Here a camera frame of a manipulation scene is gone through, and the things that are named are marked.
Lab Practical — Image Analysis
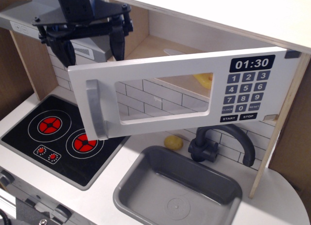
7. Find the wooden toy kitchen cabinet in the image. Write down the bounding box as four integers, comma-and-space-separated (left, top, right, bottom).
9, 0, 311, 199

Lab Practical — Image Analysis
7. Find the yellow handled toy knife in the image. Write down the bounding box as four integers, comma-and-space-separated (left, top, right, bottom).
163, 49, 213, 89

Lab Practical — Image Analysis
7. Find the yellow toy potato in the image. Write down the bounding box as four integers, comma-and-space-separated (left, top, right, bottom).
164, 135, 184, 151

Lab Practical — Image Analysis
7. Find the dark grey toy faucet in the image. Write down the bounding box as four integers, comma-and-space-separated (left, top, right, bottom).
188, 123, 256, 167

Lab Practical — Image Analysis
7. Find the grey toy range hood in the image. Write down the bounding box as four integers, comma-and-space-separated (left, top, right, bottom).
0, 0, 112, 65

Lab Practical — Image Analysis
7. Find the grey toy sink basin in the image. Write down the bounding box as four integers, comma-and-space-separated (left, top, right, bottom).
113, 146, 242, 225

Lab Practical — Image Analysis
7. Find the black toy stovetop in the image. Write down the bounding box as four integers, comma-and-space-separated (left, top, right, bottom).
0, 95, 128, 190

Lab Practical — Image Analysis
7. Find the white toy microwave door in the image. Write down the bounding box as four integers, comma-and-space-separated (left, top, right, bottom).
69, 47, 301, 140

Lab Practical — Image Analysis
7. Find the grey toy oven front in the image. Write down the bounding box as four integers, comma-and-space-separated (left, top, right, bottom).
0, 168, 92, 225

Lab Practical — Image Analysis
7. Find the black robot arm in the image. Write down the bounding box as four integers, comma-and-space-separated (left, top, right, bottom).
32, 0, 133, 67

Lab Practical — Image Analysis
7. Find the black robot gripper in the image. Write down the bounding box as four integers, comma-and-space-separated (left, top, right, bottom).
32, 0, 133, 68

